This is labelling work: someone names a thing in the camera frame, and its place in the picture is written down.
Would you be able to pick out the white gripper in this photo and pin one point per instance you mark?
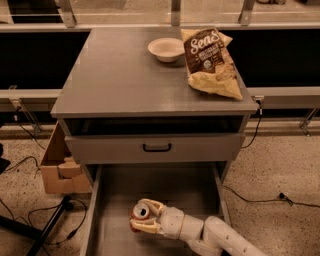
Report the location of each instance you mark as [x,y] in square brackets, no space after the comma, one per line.
[170,218]

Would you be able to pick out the red coke can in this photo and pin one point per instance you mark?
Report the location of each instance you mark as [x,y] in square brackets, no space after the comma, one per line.
[140,212]

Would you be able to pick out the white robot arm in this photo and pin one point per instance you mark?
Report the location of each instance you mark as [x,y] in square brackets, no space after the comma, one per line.
[206,238]

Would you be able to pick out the open grey middle drawer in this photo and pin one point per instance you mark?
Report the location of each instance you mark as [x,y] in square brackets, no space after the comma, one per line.
[194,188]

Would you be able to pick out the brown cardboard box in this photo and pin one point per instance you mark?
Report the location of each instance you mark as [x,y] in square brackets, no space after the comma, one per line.
[60,173]

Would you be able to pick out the grey metal cabinet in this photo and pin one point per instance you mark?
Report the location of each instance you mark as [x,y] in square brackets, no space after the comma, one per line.
[118,88]

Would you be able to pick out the brown and yellow chip bag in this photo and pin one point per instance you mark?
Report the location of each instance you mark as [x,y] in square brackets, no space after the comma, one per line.
[209,65]

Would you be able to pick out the white paper bowl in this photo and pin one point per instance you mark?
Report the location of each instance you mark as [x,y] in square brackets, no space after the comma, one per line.
[166,50]

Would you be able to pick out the grey top drawer, black handle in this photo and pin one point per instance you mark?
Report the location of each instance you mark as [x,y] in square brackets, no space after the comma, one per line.
[154,149]

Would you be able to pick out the metal railing bracket right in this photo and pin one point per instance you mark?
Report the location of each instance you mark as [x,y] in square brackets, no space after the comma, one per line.
[303,125]

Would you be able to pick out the metal railing bracket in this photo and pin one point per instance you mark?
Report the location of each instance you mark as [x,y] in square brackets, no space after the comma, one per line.
[303,125]
[20,107]

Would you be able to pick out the metal railing bracket left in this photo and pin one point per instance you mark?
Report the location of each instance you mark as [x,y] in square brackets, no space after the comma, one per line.
[20,107]

